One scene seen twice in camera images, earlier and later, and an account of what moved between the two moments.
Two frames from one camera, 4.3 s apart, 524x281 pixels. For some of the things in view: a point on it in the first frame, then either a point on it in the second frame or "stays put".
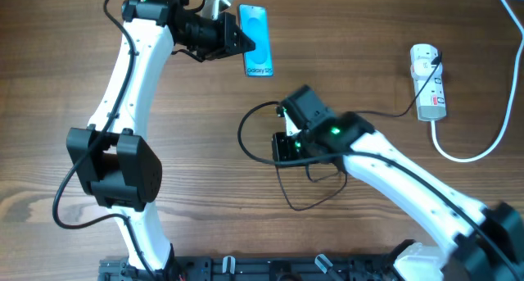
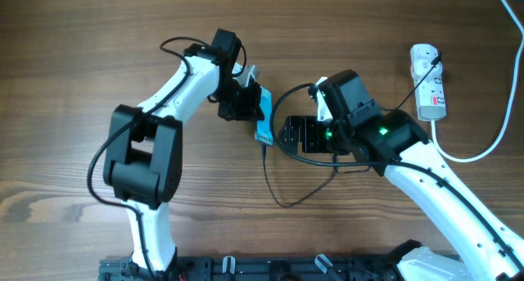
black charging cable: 311,179 → 316,189
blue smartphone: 258,62 → 264,131
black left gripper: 229,31 → 249,111
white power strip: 430,92 stays put
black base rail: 255,269 stays put
